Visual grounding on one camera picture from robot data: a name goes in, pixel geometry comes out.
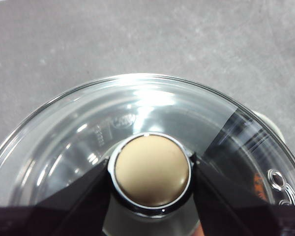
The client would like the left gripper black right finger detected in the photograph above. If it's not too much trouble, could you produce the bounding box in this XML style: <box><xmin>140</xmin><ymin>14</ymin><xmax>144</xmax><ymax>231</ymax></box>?
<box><xmin>189</xmin><ymin>152</ymin><xmax>295</xmax><ymax>236</ymax></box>

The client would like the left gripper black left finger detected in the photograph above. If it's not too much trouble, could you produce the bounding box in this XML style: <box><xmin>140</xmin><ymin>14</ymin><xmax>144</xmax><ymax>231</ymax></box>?
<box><xmin>0</xmin><ymin>159</ymin><xmax>112</xmax><ymax>236</ymax></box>

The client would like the glass lid with green knob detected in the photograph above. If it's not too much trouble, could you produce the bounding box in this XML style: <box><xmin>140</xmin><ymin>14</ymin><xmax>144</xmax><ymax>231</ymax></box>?
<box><xmin>0</xmin><ymin>72</ymin><xmax>295</xmax><ymax>236</ymax></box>

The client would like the pale green electric cooking pot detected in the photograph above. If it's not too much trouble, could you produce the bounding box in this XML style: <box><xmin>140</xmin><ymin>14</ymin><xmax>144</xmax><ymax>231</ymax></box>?
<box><xmin>250</xmin><ymin>109</ymin><xmax>287</xmax><ymax>143</ymax></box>

